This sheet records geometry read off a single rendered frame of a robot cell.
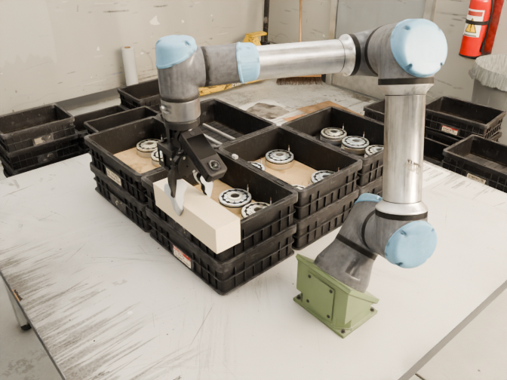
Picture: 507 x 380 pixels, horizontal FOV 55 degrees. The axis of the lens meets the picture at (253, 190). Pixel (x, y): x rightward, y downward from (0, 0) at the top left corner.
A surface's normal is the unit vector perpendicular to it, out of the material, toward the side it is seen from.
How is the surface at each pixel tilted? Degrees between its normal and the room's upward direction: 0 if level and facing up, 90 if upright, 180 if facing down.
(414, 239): 80
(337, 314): 90
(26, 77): 90
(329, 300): 90
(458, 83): 90
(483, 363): 0
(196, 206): 0
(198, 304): 0
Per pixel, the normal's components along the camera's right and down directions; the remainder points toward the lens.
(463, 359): 0.00, -0.86
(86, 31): 0.65, 0.39
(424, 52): 0.28, 0.07
